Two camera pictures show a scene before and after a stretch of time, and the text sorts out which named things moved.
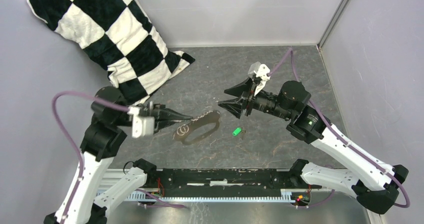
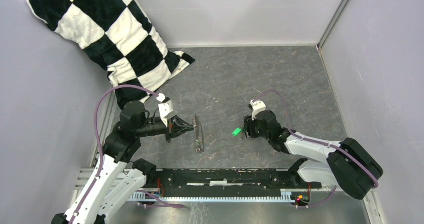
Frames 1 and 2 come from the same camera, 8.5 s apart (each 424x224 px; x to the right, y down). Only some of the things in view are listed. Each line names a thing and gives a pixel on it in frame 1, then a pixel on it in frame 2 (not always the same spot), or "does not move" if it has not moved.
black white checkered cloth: [105, 21] does not move
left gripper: [162, 115] → [173, 129]
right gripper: [234, 105] → [249, 124]
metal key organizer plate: [210, 117] → [200, 136]
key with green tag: [238, 131] does not move
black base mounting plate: [227, 182] does not move
